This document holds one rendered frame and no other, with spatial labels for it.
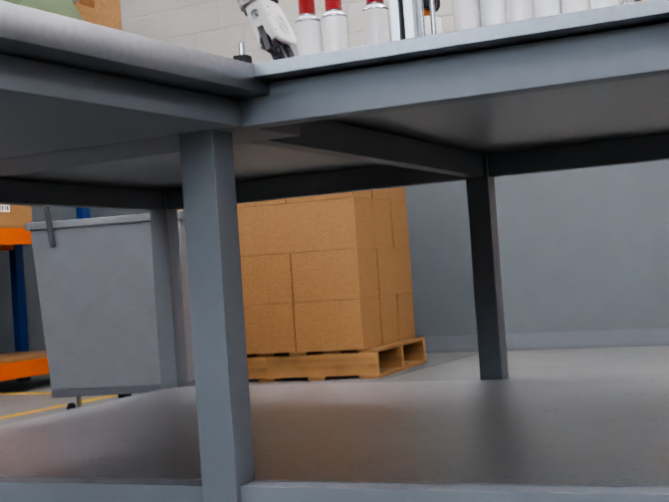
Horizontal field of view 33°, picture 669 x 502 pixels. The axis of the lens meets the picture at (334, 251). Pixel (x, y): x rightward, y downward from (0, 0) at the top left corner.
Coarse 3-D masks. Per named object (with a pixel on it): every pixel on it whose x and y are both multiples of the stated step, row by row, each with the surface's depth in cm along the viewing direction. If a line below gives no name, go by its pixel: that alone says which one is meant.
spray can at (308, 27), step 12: (300, 0) 228; (312, 0) 228; (300, 12) 228; (312, 12) 227; (300, 24) 226; (312, 24) 226; (300, 36) 227; (312, 36) 226; (300, 48) 227; (312, 48) 226
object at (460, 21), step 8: (456, 0) 212; (464, 0) 211; (472, 0) 212; (456, 8) 212; (464, 8) 211; (472, 8) 212; (456, 16) 212; (464, 16) 211; (472, 16) 211; (456, 24) 212; (464, 24) 211; (472, 24) 211; (480, 24) 213
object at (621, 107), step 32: (448, 32) 148; (480, 32) 146; (512, 32) 144; (544, 32) 142; (576, 32) 144; (256, 64) 160; (288, 64) 157; (320, 64) 155; (352, 64) 155; (384, 64) 157; (512, 96) 195; (544, 96) 198; (576, 96) 200; (608, 96) 203; (640, 96) 206; (384, 128) 228; (416, 128) 232; (448, 128) 236; (480, 128) 239; (512, 128) 243; (544, 128) 247; (576, 128) 252; (608, 128) 256; (640, 128) 261; (128, 160) 254; (160, 160) 258; (256, 160) 273; (288, 160) 278; (320, 160) 283; (352, 160) 289
